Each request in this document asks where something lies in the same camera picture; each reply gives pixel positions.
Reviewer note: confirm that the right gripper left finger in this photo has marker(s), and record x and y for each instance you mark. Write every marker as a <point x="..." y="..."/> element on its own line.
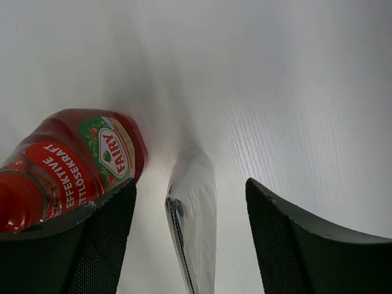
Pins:
<point x="81" y="251"/>

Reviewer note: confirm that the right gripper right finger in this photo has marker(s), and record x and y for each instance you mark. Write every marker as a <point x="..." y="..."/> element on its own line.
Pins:
<point x="299" y="252"/>

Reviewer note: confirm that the clear plastic sachet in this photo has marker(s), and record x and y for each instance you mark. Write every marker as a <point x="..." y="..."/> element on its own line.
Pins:
<point x="191" y="209"/>

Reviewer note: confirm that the red bottle with red cap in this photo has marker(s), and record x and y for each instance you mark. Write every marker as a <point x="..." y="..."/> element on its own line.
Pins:
<point x="73" y="157"/>

